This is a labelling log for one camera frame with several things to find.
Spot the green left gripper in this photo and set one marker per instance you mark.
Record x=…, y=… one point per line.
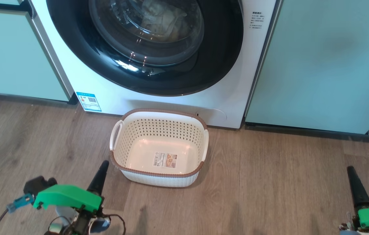
x=67, y=195

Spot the black round washer door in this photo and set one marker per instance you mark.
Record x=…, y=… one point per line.
x=73, y=49

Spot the cream printed garment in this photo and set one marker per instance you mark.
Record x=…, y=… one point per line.
x=166, y=19

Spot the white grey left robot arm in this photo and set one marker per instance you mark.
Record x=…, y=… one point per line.
x=65, y=213

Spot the basket product label sticker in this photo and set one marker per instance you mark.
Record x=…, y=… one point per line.
x=165, y=160

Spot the cream perforated laundry basket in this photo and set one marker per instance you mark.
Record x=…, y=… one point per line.
x=171, y=124

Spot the white front-load washing machine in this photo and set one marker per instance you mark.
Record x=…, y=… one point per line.
x=230, y=81

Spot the dark grey cabinet plinth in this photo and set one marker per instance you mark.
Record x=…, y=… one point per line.
x=318, y=132
x=24, y=98

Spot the blue energy label sticker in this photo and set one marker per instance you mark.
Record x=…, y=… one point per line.
x=88, y=101

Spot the round filter cover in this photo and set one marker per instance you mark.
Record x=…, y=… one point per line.
x=212, y=115

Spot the wide mint cabinet panel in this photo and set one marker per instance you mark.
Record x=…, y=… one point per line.
x=318, y=65

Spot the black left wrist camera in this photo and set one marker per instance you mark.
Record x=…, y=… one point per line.
x=39, y=185

